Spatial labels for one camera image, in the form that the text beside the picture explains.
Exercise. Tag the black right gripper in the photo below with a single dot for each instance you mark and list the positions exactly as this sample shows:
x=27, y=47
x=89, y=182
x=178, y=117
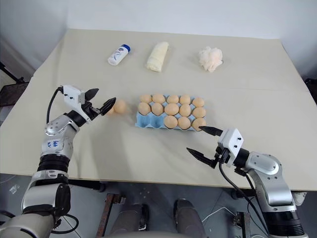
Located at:
x=223, y=155

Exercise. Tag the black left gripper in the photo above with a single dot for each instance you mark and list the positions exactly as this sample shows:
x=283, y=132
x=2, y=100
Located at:
x=88, y=111

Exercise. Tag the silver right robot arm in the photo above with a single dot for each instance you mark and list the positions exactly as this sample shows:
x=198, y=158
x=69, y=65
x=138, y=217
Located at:
x=270, y=173

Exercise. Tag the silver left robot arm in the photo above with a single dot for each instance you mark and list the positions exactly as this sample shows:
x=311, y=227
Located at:
x=58, y=146

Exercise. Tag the brown egg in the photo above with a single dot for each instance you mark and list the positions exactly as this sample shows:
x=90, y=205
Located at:
x=110, y=112
x=171, y=109
x=158, y=98
x=198, y=101
x=144, y=108
x=171, y=121
x=120, y=106
x=173, y=99
x=199, y=112
x=185, y=99
x=145, y=98
x=184, y=110
x=198, y=123
x=157, y=109
x=184, y=122

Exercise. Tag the blue egg carton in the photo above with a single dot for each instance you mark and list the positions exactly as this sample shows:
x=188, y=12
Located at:
x=149, y=121

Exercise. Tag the white bottle with blue cap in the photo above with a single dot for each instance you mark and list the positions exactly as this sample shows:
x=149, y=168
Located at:
x=118, y=55

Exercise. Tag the black table clamp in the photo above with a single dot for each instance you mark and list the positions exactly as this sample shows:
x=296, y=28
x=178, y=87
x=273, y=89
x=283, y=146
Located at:
x=239, y=194

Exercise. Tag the rolled cream towel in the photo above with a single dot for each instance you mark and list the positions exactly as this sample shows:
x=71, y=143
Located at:
x=156, y=58

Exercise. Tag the dark rounded shape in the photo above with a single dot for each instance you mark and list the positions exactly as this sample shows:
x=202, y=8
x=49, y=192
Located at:
x=188, y=217

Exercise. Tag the pale peach mesh bath pouf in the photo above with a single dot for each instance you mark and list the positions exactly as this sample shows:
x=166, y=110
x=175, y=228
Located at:
x=210, y=58

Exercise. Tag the rusty metal table leg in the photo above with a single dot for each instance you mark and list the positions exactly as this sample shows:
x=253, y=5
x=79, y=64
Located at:
x=241, y=223
x=112, y=203

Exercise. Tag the clear plastic scrap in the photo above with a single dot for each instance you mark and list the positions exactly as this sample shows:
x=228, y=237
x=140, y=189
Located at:
x=14, y=189

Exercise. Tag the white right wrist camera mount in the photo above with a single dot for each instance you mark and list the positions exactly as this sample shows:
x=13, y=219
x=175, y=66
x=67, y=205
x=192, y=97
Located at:
x=231, y=140

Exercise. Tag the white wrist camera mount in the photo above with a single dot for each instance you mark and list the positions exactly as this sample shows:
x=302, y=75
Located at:
x=231, y=140
x=71, y=95

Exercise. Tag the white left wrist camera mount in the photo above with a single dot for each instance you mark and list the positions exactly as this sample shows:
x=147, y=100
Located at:
x=71, y=95

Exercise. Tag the black metal frame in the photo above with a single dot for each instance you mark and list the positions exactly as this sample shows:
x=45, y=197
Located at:
x=11, y=88

